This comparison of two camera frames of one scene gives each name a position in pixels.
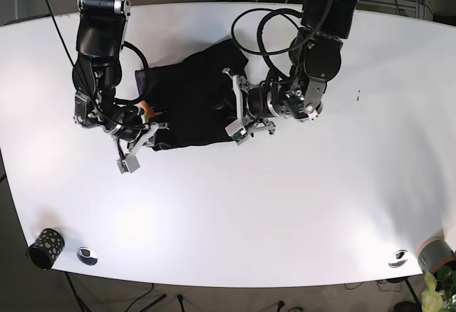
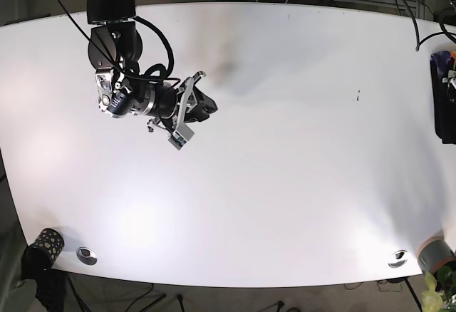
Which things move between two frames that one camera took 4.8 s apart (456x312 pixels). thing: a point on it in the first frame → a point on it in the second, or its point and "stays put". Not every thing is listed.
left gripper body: x=127 y=162 → x=187 y=100
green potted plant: x=432 y=300 stays put
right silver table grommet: x=398 y=258 stays put
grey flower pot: x=434 y=253 stays put
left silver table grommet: x=86 y=256 stays put
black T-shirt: x=194 y=97 → x=442 y=63
